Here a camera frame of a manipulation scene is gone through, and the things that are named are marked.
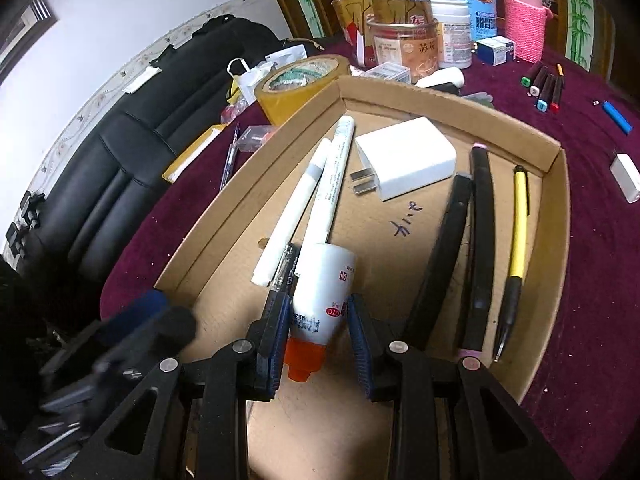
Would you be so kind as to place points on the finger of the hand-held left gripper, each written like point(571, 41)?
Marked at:
point(167, 327)
point(135, 312)

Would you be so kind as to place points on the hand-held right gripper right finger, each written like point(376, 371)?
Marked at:
point(360, 345)

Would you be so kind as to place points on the jar in pink knitted sleeve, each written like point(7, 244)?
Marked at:
point(525, 25)

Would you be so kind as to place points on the black marker blue cap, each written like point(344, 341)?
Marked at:
point(546, 94)

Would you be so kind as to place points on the thick white marker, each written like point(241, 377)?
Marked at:
point(335, 170)

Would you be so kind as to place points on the brown packing tape roll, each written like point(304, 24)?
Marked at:
point(280, 102)

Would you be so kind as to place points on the yellow and black pen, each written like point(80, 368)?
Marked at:
point(517, 230)

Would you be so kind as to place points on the black marker pink cap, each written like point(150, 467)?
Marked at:
point(482, 240)

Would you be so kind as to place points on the dark picture frame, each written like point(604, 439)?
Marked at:
point(25, 30)

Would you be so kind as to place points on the gold tea box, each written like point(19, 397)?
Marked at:
point(350, 17)

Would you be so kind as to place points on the small blue white box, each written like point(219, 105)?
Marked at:
point(495, 51)

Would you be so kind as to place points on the white plastic bag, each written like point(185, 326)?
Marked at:
point(247, 82)

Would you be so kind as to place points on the black marker grey cap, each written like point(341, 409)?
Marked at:
point(445, 255)

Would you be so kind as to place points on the black marker red cap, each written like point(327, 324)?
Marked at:
point(556, 95)

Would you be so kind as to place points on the amber jar with label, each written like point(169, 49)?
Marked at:
point(400, 47)

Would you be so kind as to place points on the clear black gel pen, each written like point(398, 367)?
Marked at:
point(287, 270)

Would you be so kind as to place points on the white tube orange cap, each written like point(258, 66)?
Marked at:
point(320, 290)

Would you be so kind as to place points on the blue clear pen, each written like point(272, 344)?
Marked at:
point(230, 157)

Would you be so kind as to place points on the slim white pen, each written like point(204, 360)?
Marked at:
point(295, 210)

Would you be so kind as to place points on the white paper tag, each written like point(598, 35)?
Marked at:
point(142, 80)

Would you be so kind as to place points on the black marker white cap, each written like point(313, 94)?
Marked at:
point(539, 82)

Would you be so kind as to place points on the pink clear small box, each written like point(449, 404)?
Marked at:
point(255, 138)

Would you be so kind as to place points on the shallow cardboard box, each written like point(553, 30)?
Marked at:
point(400, 220)

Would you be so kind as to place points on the black leather sofa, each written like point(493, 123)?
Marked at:
point(125, 160)

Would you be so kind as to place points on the yellow envelope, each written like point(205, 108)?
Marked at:
point(192, 154)

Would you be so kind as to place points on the small white capsule case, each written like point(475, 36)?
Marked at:
point(442, 79)

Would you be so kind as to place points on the small clear plastic piece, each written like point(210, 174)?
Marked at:
point(479, 99)

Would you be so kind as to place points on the white square charger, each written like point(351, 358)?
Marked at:
point(626, 176)

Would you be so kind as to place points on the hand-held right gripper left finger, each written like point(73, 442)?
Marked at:
point(277, 340)

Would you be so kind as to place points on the white plastic jar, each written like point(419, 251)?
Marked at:
point(452, 35)

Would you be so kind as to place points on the purple velvet tablecloth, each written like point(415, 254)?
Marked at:
point(600, 285)

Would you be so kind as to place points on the small clear plastic box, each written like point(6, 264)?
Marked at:
point(387, 72)

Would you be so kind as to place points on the black marker green cap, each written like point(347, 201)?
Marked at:
point(530, 75)

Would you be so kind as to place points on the white pronged charger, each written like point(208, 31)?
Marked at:
point(410, 157)

